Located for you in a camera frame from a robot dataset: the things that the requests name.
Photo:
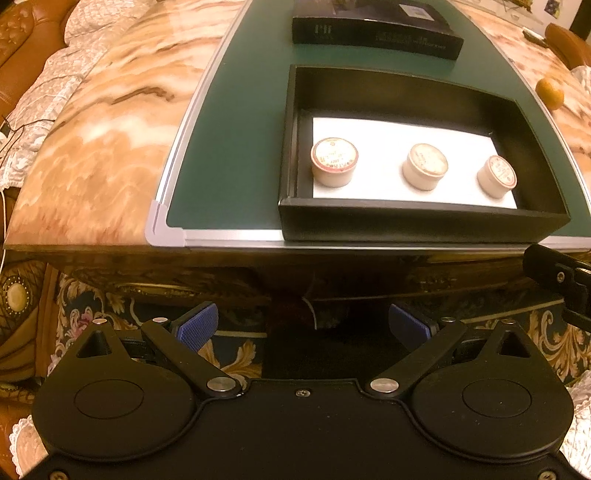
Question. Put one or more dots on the white paper sheet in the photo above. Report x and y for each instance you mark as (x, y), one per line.
(383, 152)

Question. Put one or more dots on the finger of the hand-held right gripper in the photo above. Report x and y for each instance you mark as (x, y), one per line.
(551, 268)

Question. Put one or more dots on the green board with aluminium frame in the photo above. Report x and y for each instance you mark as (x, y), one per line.
(240, 138)

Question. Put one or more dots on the black open box tray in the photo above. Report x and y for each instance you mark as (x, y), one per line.
(397, 225)

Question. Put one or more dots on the brown leather chair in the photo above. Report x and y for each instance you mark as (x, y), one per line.
(568, 44)

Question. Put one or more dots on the white lace cloth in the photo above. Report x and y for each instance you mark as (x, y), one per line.
(51, 78)

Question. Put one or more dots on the brown leather sofa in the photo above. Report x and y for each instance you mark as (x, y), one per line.
(23, 41)

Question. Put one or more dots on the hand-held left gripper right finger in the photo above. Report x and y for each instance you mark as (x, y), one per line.
(406, 326)

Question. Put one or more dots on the marble desktop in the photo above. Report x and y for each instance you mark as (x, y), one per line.
(106, 152)

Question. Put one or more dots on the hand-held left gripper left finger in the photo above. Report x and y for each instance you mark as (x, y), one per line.
(199, 326)

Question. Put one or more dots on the floral patterned rug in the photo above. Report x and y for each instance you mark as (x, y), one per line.
(60, 300)

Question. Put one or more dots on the orange fruit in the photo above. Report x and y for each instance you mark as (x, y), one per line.
(550, 93)

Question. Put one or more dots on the small white round jar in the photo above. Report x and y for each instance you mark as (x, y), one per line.
(333, 162)
(496, 177)
(425, 167)

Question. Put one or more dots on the black closed flat box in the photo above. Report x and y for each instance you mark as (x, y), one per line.
(369, 37)

